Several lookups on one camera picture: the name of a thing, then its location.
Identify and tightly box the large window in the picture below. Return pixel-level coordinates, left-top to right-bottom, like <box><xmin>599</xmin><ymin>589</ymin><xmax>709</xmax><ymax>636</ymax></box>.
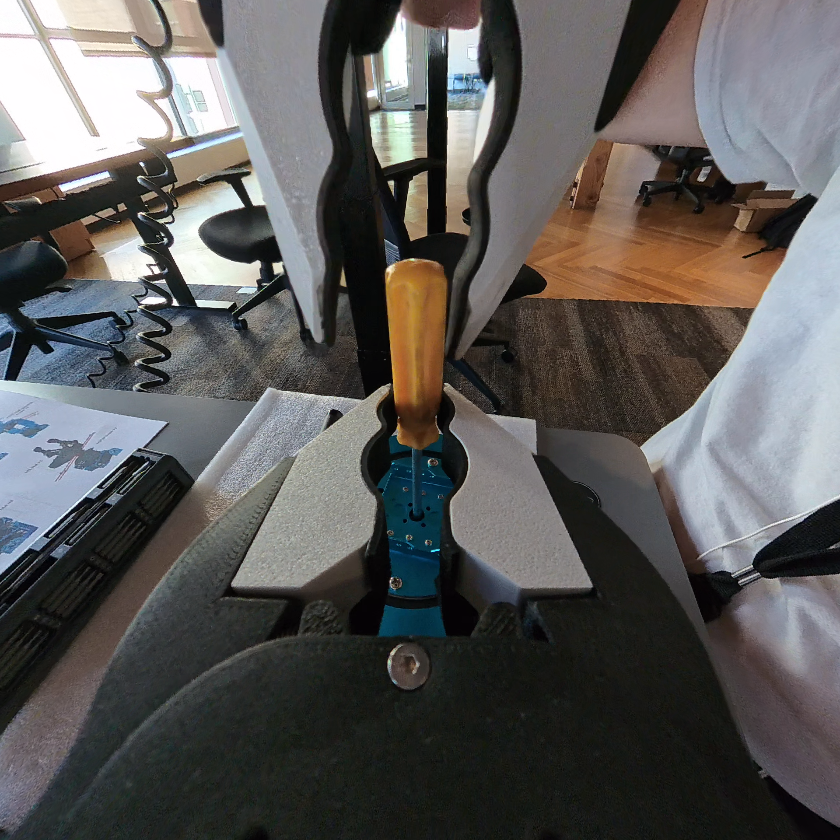
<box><xmin>0</xmin><ymin>0</ymin><xmax>240</xmax><ymax>155</ymax></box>

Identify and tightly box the black metal frame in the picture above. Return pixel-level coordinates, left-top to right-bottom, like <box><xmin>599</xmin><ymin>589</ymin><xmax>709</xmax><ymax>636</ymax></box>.
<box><xmin>341</xmin><ymin>26</ymin><xmax>450</xmax><ymax>398</ymax></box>

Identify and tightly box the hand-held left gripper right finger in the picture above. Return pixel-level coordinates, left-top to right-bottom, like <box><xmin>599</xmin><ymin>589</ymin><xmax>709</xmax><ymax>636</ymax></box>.
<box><xmin>443</xmin><ymin>384</ymin><xmax>596</xmax><ymax>601</ymax></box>

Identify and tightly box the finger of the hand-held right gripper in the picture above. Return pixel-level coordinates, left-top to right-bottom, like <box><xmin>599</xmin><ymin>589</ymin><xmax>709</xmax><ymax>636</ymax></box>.
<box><xmin>217</xmin><ymin>0</ymin><xmax>358</xmax><ymax>349</ymax></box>
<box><xmin>446</xmin><ymin>0</ymin><xmax>634</xmax><ymax>362</ymax></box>

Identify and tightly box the black armless office chair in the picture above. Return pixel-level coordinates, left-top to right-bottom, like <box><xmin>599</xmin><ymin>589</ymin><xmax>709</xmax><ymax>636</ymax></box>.
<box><xmin>0</xmin><ymin>239</ymin><xmax>132</xmax><ymax>382</ymax></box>

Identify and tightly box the printed instruction sheet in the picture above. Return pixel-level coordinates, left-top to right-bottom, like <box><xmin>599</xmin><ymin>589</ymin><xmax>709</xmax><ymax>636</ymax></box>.
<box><xmin>0</xmin><ymin>390</ymin><xmax>168</xmax><ymax>572</ymax></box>

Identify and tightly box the black screwdriver bit case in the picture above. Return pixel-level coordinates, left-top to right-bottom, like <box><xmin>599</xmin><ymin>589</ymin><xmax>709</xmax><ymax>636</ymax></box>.
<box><xmin>0</xmin><ymin>448</ymin><xmax>194</xmax><ymax>710</ymax></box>

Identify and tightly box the dark mesh office chair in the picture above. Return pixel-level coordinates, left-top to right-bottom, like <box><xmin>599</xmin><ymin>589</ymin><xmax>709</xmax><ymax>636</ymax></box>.
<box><xmin>640</xmin><ymin>146</ymin><xmax>718</xmax><ymax>214</ymax></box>

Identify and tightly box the wooden pillar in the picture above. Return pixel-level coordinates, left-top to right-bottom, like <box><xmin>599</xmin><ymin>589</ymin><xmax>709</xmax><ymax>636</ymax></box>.
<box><xmin>570</xmin><ymin>139</ymin><xmax>614</xmax><ymax>211</ymax></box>

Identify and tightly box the black lanyard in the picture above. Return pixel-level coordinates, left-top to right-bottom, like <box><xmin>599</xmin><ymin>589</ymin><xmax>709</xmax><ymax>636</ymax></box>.
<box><xmin>689</xmin><ymin>502</ymin><xmax>840</xmax><ymax>624</ymax></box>

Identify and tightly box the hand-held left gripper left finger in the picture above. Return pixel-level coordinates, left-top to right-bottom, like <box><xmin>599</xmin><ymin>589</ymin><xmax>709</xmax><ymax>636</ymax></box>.
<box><xmin>231</xmin><ymin>384</ymin><xmax>395</xmax><ymax>601</ymax></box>

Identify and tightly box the person's right forearm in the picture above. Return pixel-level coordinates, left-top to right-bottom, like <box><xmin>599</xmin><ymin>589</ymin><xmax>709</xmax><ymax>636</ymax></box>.
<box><xmin>598</xmin><ymin>0</ymin><xmax>710</xmax><ymax>148</ymax></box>

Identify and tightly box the wooden table with black legs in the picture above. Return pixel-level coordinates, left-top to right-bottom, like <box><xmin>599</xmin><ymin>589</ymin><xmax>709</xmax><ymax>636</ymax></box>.
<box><xmin>0</xmin><ymin>134</ymin><xmax>237</xmax><ymax>316</ymax></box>

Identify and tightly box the blue toy robot arm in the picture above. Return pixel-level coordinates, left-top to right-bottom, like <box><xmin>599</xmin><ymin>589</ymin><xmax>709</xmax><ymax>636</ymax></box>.
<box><xmin>377</xmin><ymin>433</ymin><xmax>457</xmax><ymax>637</ymax></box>

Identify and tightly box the black coiled cable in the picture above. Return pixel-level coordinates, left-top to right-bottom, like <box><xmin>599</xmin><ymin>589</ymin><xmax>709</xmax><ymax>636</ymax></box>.
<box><xmin>88</xmin><ymin>0</ymin><xmax>181</xmax><ymax>393</ymax></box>

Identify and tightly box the white string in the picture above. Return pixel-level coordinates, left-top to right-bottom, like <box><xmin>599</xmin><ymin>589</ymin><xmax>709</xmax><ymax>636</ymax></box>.
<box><xmin>696</xmin><ymin>495</ymin><xmax>840</xmax><ymax>562</ymax></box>

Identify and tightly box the white shirt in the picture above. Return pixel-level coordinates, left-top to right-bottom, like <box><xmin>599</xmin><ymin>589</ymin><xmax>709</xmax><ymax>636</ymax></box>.
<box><xmin>640</xmin><ymin>0</ymin><xmax>840</xmax><ymax>828</ymax></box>

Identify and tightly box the orange-handled screwdriver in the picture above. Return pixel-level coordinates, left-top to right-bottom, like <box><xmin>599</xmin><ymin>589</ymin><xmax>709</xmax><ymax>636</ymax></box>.
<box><xmin>384</xmin><ymin>258</ymin><xmax>448</xmax><ymax>526</ymax></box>

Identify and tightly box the black office chair with armrests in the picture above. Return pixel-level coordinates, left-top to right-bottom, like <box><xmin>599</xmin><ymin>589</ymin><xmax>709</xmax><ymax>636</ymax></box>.
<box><xmin>197</xmin><ymin>167</ymin><xmax>312</xmax><ymax>342</ymax></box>
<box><xmin>381</xmin><ymin>157</ymin><xmax>549</xmax><ymax>411</ymax></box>

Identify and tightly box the beige window blind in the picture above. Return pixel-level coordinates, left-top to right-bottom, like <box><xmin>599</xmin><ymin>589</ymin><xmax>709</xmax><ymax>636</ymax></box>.
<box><xmin>72</xmin><ymin>0</ymin><xmax>221</xmax><ymax>59</ymax></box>

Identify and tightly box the grey desk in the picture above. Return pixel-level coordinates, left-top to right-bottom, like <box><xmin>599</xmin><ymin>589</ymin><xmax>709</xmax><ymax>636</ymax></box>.
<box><xmin>0</xmin><ymin>379</ymin><xmax>710</xmax><ymax>840</ymax></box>

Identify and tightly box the person's right hand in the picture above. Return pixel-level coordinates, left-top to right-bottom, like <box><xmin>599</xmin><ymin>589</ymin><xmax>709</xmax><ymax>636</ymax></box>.
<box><xmin>400</xmin><ymin>0</ymin><xmax>481</xmax><ymax>30</ymax></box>

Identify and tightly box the open cardboard box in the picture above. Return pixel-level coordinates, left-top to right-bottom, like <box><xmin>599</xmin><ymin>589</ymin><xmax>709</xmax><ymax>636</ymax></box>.
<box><xmin>731</xmin><ymin>190</ymin><xmax>798</xmax><ymax>234</ymax></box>

